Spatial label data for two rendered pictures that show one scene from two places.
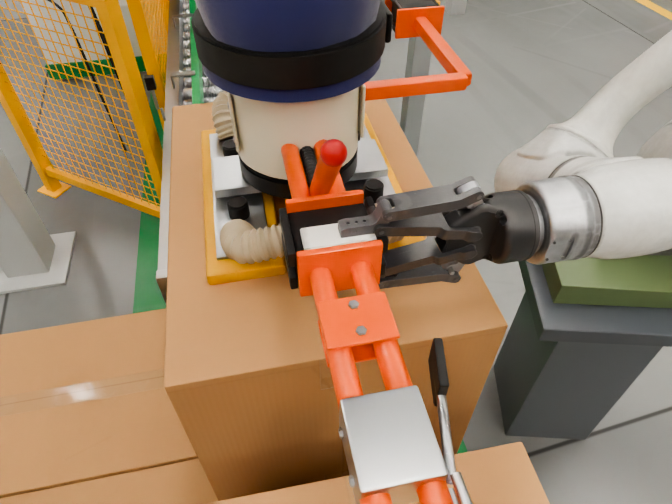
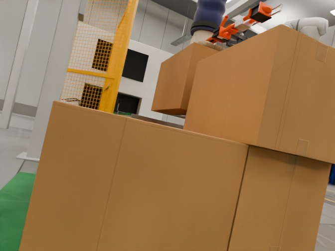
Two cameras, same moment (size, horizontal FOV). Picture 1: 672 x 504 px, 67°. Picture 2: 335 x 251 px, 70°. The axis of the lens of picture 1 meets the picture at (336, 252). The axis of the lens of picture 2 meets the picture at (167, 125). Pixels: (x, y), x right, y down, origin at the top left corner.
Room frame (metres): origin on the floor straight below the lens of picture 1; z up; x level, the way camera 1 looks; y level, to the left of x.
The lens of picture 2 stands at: (-1.10, 0.44, 0.53)
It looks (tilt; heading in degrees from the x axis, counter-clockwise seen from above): 2 degrees up; 351
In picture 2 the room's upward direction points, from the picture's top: 12 degrees clockwise
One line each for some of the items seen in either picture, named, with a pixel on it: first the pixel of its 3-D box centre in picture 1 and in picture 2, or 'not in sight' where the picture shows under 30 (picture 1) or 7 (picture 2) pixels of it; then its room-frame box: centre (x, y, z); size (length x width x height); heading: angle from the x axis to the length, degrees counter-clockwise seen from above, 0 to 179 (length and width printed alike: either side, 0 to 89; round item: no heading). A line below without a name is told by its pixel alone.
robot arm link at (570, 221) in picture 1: (547, 220); not in sight; (0.40, -0.23, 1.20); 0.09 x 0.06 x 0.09; 12
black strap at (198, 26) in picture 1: (293, 28); (206, 30); (0.61, 0.05, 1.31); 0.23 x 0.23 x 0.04
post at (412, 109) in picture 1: (408, 141); not in sight; (1.57, -0.26, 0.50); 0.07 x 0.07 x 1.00; 12
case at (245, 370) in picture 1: (307, 277); (194, 89); (0.60, 0.05, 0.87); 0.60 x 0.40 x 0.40; 12
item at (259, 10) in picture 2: not in sight; (259, 12); (0.02, -0.06, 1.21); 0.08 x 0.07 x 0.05; 12
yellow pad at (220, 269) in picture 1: (236, 184); not in sight; (0.59, 0.15, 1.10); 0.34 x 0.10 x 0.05; 12
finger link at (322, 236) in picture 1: (337, 236); not in sight; (0.35, 0.00, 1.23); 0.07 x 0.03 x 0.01; 102
